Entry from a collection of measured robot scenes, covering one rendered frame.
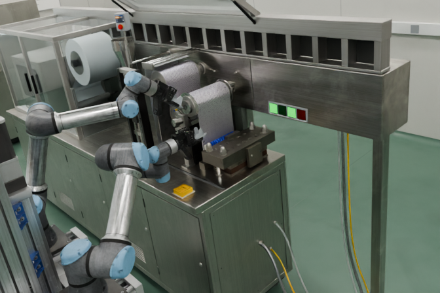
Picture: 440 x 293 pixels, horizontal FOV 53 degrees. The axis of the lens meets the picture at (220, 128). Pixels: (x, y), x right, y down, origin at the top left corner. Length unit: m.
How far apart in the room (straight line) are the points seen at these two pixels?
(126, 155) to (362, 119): 1.03
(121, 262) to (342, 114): 1.15
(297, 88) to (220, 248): 0.89
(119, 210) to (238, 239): 0.85
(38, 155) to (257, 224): 1.18
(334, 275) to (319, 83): 1.39
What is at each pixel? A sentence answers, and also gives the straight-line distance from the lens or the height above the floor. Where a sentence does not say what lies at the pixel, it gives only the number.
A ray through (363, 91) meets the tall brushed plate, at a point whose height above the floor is 1.36.
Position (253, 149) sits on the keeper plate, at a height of 1.00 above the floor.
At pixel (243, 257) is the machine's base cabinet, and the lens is 2.50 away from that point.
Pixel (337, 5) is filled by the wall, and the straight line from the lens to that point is 4.80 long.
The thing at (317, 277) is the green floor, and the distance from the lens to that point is 3.03.
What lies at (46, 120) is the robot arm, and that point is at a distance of 2.01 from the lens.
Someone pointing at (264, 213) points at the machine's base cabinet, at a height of 0.62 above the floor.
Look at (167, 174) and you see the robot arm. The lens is 2.22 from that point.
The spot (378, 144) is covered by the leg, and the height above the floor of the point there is 1.04.
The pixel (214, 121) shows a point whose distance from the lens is 2.39.
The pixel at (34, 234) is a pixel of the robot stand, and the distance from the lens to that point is 1.91.
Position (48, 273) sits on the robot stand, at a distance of 2.02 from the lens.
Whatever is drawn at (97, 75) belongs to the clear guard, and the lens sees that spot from 3.13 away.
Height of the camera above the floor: 2.02
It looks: 23 degrees down
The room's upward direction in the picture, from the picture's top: 7 degrees counter-clockwise
